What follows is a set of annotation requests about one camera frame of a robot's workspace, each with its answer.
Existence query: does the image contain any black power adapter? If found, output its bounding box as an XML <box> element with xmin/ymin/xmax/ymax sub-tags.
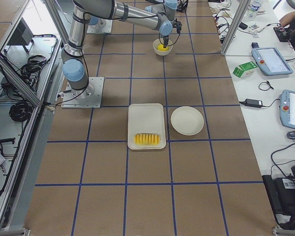
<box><xmin>244</xmin><ymin>98</ymin><xmax>263</xmax><ymax>108</ymax></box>

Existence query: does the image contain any upper blue teach pendant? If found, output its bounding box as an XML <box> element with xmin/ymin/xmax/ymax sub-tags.
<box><xmin>251</xmin><ymin>47</ymin><xmax>293</xmax><ymax>76</ymax></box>

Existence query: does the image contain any white ceramic bowl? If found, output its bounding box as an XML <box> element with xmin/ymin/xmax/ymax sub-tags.
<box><xmin>152</xmin><ymin>38</ymin><xmax>173</xmax><ymax>56</ymax></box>

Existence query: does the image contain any yellow lemon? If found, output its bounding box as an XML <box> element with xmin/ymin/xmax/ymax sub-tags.
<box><xmin>156</xmin><ymin>44</ymin><xmax>169</xmax><ymax>52</ymax></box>

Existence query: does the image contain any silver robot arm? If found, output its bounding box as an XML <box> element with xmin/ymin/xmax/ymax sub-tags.
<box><xmin>61</xmin><ymin>0</ymin><xmax>181</xmax><ymax>100</ymax></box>

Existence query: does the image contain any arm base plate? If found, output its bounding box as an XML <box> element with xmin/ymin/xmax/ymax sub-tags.
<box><xmin>60</xmin><ymin>77</ymin><xmax>104</xmax><ymax>109</ymax></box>
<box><xmin>87</xmin><ymin>19</ymin><xmax>113</xmax><ymax>34</ymax></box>

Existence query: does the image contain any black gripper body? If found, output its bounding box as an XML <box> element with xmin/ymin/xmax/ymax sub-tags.
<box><xmin>162</xmin><ymin>35</ymin><xmax>169</xmax><ymax>42</ymax></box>

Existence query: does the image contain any white rectangular tray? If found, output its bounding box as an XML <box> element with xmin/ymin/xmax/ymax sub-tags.
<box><xmin>127</xmin><ymin>103</ymin><xmax>166</xmax><ymax>150</ymax></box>

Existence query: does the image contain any grey electronics box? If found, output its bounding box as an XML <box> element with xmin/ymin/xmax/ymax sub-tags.
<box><xmin>7</xmin><ymin>18</ymin><xmax>33</xmax><ymax>52</ymax></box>

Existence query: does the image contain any green white carton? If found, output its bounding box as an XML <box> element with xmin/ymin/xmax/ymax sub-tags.
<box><xmin>233</xmin><ymin>61</ymin><xmax>258</xmax><ymax>78</ymax></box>

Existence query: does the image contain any sliced yellow mango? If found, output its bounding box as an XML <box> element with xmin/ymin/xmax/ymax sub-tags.
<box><xmin>134</xmin><ymin>133</ymin><xmax>160</xmax><ymax>146</ymax></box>

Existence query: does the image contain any lower blue teach pendant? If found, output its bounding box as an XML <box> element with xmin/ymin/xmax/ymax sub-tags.
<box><xmin>280</xmin><ymin>89</ymin><xmax>295</xmax><ymax>129</ymax></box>

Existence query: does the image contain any cream round plate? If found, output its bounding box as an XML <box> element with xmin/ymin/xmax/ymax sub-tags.
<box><xmin>171</xmin><ymin>106</ymin><xmax>204</xmax><ymax>136</ymax></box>

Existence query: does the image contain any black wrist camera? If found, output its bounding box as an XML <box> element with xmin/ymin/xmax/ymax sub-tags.
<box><xmin>173</xmin><ymin>18</ymin><xmax>182</xmax><ymax>34</ymax></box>

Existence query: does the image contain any blue teach pendant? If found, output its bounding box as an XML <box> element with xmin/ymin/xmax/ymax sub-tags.
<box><xmin>251</xmin><ymin>47</ymin><xmax>293</xmax><ymax>76</ymax></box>
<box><xmin>280</xmin><ymin>89</ymin><xmax>295</xmax><ymax>129</ymax></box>

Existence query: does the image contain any aluminium frame post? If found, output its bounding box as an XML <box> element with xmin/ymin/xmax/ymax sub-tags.
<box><xmin>220</xmin><ymin>0</ymin><xmax>250</xmax><ymax>56</ymax></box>

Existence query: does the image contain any black dish rack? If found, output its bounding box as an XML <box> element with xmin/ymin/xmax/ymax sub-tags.
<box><xmin>177</xmin><ymin>0</ymin><xmax>189</xmax><ymax>12</ymax></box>

